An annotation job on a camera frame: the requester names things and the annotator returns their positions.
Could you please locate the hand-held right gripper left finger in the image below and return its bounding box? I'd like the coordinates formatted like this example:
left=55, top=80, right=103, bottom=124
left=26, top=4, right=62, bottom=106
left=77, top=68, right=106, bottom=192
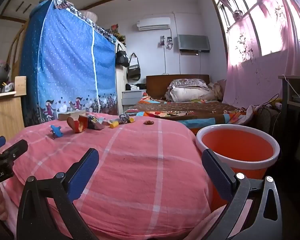
left=16, top=148, right=100, bottom=240

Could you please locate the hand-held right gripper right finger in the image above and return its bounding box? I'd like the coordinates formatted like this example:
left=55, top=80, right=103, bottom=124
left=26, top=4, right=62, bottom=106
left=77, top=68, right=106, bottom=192
left=187, top=149, right=283, bottom=240

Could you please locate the orange bucket with white rim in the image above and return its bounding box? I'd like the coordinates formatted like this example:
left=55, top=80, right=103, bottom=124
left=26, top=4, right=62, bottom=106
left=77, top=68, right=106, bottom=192
left=195, top=124, right=281, bottom=213

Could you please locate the blue plastic toy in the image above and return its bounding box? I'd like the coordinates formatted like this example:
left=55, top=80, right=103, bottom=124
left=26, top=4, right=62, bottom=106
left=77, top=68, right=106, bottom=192
left=50, top=125, right=64, bottom=139

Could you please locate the red snack packet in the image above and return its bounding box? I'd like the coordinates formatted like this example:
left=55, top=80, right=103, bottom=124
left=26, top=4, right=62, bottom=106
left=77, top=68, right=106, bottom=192
left=67, top=116, right=88, bottom=133

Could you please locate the dark printed packet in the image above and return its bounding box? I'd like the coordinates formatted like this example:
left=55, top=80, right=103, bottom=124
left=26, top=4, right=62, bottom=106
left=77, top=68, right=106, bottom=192
left=87, top=114, right=105, bottom=130

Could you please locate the printed plastic wrapper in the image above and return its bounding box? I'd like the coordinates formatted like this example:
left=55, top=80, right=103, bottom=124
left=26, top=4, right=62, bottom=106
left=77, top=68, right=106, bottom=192
left=118, top=113, right=130, bottom=125

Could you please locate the person's left hand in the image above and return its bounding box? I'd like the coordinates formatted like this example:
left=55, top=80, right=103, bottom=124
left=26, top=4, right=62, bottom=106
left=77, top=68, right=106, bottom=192
left=0, top=188, right=9, bottom=221

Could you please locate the light wooden desk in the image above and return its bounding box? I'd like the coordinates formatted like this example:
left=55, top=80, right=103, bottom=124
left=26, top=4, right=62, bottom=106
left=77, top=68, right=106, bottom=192
left=0, top=76, right=27, bottom=143

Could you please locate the pink fleece clothing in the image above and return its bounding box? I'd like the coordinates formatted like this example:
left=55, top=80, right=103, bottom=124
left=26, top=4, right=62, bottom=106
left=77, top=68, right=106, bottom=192
left=190, top=197, right=255, bottom=240

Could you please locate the white desk organiser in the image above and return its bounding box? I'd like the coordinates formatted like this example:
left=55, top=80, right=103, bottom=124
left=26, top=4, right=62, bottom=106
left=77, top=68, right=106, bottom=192
left=1, top=82, right=15, bottom=93

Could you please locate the pink checked blanket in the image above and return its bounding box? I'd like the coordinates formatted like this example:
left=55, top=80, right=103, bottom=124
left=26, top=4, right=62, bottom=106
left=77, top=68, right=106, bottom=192
left=0, top=112, right=215, bottom=240

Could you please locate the bed with colourful blanket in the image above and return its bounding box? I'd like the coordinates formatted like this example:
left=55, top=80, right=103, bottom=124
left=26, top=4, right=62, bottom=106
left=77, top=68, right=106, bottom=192
left=125, top=92, right=253, bottom=135

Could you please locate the black mesh heater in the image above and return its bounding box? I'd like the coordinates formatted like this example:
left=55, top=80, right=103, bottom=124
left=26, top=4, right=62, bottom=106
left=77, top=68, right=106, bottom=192
left=255, top=109, right=282, bottom=140

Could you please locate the grey plush toy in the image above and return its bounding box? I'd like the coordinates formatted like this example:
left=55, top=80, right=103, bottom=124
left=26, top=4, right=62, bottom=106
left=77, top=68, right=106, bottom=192
left=0, top=60, right=10, bottom=81

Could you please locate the cream crumpled cloth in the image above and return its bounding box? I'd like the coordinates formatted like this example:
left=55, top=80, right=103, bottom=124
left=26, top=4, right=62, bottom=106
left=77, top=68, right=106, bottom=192
left=207, top=80, right=227, bottom=100

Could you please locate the cream pillow with floral cover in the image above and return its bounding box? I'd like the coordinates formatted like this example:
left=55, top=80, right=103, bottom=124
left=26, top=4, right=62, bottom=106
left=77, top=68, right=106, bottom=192
left=165, top=79, right=217, bottom=102

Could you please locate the grey nightstand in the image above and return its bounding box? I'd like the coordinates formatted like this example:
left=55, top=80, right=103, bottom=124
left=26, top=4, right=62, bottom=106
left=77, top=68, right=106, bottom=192
left=122, top=89, right=147, bottom=105

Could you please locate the blue dotted fabric wardrobe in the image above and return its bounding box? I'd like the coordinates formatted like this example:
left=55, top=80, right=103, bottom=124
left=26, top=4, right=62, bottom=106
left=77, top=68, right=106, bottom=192
left=19, top=0, right=118, bottom=128

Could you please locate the beige cabinet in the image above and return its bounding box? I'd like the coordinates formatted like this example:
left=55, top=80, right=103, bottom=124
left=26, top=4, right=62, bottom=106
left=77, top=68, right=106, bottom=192
left=114, top=42, right=128, bottom=115

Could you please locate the pink curtain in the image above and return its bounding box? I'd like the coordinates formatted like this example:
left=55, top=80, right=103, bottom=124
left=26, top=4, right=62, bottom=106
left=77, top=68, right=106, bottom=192
left=202, top=0, right=300, bottom=109

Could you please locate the brown wooden headboard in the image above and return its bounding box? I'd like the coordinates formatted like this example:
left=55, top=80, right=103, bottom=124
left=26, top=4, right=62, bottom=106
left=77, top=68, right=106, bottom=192
left=146, top=74, right=210, bottom=99

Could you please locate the dark framed side desk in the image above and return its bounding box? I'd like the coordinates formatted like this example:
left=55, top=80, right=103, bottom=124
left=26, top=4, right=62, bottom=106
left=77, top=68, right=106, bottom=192
left=277, top=75, right=300, bottom=140

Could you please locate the grey handbag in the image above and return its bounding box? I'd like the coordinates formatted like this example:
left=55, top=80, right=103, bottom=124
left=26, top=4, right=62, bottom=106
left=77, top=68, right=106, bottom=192
left=127, top=52, right=142, bottom=80

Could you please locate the black handbag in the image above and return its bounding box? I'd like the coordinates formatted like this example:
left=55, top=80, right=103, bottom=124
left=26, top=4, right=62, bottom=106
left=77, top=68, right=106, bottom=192
left=115, top=43, right=130, bottom=68

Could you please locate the white basket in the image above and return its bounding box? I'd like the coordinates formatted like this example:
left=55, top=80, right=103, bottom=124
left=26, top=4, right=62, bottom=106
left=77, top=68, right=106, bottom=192
left=77, top=10, right=98, bottom=22

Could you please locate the white air conditioner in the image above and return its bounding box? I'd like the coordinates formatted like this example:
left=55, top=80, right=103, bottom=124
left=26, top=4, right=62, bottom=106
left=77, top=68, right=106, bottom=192
left=136, top=17, right=171, bottom=32

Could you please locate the white cable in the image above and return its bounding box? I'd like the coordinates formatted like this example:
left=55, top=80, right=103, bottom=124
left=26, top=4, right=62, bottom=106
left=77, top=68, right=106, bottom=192
left=282, top=75, right=300, bottom=98

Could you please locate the wall-mounted grey television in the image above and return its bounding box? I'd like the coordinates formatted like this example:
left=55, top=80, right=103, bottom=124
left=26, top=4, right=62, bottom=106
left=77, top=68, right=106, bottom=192
left=177, top=34, right=210, bottom=53

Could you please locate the wall socket with chargers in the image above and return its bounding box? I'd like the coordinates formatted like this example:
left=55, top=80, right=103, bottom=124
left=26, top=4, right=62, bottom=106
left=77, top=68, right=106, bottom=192
left=160, top=35, right=173, bottom=50

